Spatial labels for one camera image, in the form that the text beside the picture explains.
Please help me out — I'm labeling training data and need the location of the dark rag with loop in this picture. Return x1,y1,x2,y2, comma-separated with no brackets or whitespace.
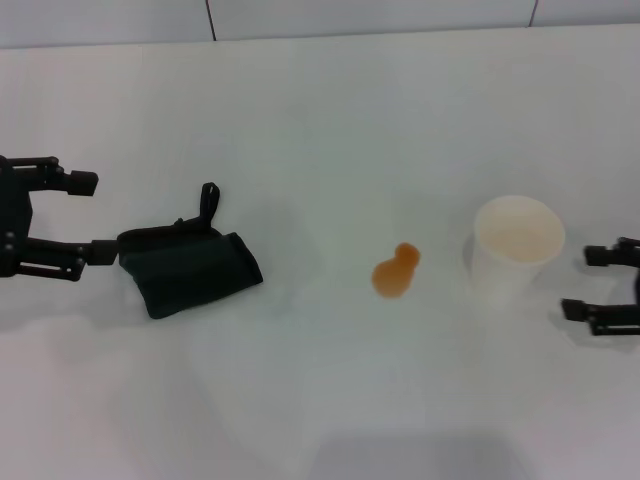
115,182,265,320

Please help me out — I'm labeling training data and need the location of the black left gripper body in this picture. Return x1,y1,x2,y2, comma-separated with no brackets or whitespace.
0,154,36,279

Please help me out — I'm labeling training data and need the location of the orange brown liquid stain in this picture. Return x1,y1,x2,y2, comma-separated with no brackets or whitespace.
371,242,422,300

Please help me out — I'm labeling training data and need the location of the white paper cup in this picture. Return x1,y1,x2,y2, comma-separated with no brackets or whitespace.
467,195,567,311

